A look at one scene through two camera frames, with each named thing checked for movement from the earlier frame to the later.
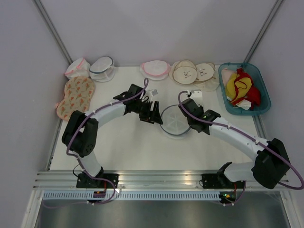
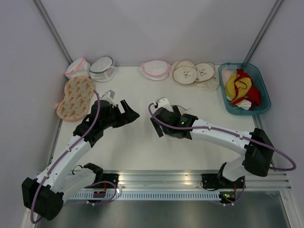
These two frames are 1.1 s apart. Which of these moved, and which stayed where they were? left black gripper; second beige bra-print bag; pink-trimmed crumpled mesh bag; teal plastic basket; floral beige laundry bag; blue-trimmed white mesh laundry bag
Moved: blue-trimmed white mesh laundry bag; left black gripper
Stayed: pink-trimmed crumpled mesh bag; floral beige laundry bag; teal plastic basket; second beige bra-print bag
